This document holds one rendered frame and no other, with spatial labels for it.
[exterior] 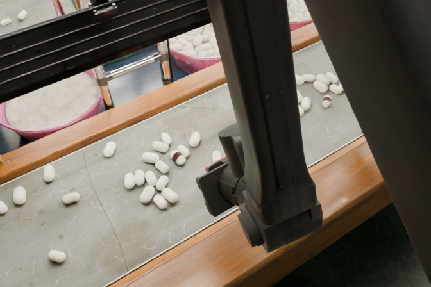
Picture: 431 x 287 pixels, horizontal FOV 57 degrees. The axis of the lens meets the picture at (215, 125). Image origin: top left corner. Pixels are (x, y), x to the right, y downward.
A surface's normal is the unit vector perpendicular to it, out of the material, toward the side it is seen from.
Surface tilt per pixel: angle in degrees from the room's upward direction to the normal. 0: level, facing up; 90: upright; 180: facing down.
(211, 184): 50
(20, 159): 0
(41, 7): 0
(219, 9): 98
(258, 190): 88
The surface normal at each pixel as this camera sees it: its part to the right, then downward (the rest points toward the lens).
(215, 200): 0.42, 0.07
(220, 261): 0.00, -0.65
